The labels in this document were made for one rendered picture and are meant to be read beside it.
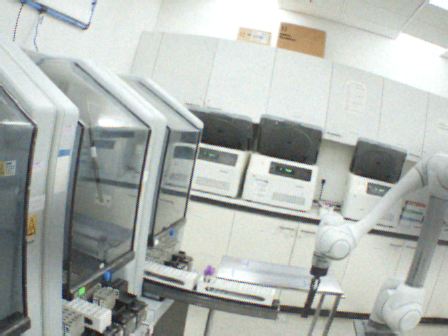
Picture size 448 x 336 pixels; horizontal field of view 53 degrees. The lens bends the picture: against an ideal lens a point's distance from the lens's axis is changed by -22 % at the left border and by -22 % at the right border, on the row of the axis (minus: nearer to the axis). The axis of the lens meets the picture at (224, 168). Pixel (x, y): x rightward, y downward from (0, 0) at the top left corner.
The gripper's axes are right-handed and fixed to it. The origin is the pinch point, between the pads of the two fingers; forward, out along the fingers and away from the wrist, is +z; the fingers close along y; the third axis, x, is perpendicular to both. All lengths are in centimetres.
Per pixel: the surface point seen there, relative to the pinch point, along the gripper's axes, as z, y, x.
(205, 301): 1.4, 6.7, -40.2
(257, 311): 1.4, 6.7, -19.6
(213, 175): -25, -229, -81
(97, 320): -5, 76, -62
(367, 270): 30, -229, 65
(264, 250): 25, -228, -30
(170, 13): -167, -292, -164
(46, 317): -14, 105, -66
